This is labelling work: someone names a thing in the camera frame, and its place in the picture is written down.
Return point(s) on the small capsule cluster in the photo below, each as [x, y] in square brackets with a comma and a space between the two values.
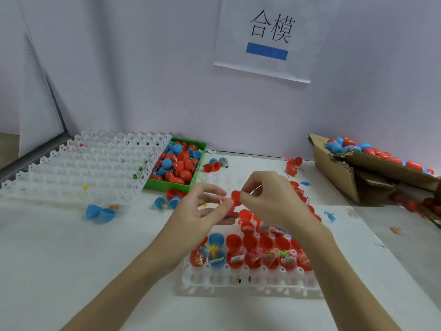
[216, 164]

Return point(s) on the small orange toy piece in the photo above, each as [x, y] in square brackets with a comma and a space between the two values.
[394, 230]
[114, 206]

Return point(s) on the pile of finished eggs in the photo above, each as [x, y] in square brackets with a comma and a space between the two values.
[372, 151]

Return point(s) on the clear plastic egg tray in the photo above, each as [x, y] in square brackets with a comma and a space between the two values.
[83, 165]
[220, 280]

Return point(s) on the clear triangular panel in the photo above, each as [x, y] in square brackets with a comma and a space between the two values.
[40, 103]

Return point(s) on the person's left forearm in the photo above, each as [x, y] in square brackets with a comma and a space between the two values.
[117, 296]

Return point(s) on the white paper sign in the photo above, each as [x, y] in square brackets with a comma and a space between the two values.
[313, 41]

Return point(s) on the small blue toy piece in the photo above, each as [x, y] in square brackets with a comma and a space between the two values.
[330, 216]

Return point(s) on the green plastic tray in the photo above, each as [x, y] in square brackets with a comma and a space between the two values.
[202, 143]

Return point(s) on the blue egg shell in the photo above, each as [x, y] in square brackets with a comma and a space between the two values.
[100, 213]

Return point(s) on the grey metal rail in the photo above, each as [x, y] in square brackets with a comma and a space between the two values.
[31, 162]

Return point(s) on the cardboard box of capsules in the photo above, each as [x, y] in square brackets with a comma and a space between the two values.
[337, 172]

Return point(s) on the person's right hand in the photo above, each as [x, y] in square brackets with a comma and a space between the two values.
[279, 203]

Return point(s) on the person's left hand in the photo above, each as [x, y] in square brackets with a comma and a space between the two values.
[186, 227]

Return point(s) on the person's right forearm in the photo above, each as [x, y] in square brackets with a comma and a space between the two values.
[348, 282]

